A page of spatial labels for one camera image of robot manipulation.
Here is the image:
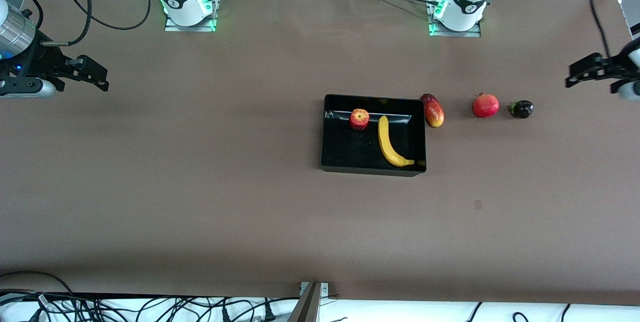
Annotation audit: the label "yellow banana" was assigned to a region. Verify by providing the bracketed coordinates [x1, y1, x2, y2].
[377, 115, 416, 168]

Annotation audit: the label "red apple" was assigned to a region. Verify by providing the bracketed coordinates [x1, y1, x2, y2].
[349, 108, 371, 131]

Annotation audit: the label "black plastic box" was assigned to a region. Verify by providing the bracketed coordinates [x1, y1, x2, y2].
[320, 93, 427, 178]

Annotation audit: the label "dark purple mangosteen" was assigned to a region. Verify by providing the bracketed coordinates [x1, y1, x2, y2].
[508, 100, 535, 120]

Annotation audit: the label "red pomegranate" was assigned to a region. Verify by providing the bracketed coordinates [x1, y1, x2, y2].
[472, 92, 500, 119]

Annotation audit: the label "red yellow mango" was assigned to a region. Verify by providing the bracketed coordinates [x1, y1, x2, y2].
[420, 93, 445, 128]

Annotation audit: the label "brown table cover sheet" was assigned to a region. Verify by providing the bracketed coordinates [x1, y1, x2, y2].
[0, 0, 640, 308]

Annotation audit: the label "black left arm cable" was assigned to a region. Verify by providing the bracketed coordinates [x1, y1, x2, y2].
[590, 0, 614, 59]

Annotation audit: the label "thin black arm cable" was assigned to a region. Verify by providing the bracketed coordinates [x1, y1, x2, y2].
[19, 0, 45, 30]

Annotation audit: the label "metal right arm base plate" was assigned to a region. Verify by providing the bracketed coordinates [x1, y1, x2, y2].
[164, 0, 217, 33]

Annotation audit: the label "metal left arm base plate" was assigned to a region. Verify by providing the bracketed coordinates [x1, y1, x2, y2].
[427, 0, 482, 38]

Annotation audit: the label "tangled black cables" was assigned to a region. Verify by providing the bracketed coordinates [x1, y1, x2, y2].
[0, 289, 281, 322]

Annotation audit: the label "grey metal bracket plate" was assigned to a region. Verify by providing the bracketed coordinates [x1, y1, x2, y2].
[299, 282, 330, 297]

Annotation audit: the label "dark camera mount bar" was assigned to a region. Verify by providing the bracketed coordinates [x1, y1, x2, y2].
[287, 282, 322, 322]

